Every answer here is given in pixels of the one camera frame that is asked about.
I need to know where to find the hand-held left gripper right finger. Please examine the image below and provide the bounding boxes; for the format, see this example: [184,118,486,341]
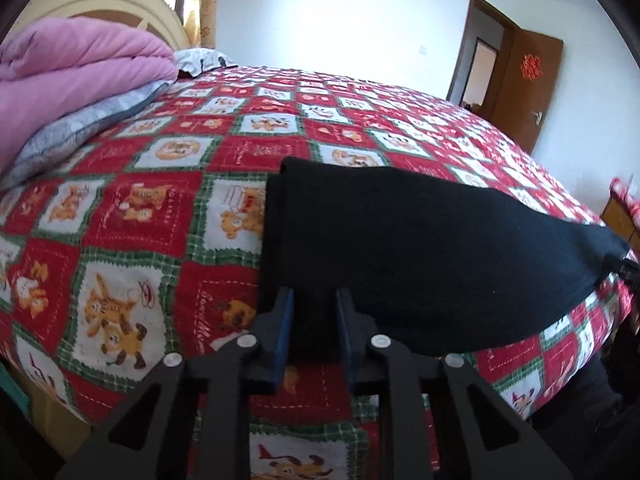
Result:
[335,302,573,480]

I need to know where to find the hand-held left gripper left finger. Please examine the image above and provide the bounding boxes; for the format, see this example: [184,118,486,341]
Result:
[55,301,296,480]

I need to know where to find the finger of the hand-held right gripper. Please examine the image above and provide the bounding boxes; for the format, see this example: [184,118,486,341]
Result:
[604,254,640,286]

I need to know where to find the black pants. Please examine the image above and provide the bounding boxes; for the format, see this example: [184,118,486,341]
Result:
[257,156,632,366]

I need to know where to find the wooden nightstand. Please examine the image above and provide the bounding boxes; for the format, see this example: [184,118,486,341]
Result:
[600,195,640,253]

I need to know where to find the red item on nightstand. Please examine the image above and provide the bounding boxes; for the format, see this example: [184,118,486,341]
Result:
[609,177,640,226]

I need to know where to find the red printed bedspread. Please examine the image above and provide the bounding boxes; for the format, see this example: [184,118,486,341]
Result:
[0,64,633,480]

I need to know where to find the brown wooden door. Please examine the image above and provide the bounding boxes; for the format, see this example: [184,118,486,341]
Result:
[482,27,565,161]

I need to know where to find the white patterned pillow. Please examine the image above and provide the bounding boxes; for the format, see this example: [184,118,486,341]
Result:
[172,48,240,79]

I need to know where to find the grey patterned pillow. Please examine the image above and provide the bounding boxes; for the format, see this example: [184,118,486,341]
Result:
[0,80,171,192]

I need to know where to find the patterned yellow curtain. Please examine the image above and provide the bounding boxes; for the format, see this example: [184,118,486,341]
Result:
[182,0,221,48]

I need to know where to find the pink folded blanket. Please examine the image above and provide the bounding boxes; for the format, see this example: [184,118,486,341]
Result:
[0,17,178,171]

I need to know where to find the brown door frame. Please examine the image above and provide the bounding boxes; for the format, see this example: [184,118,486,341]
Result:
[446,0,516,111]

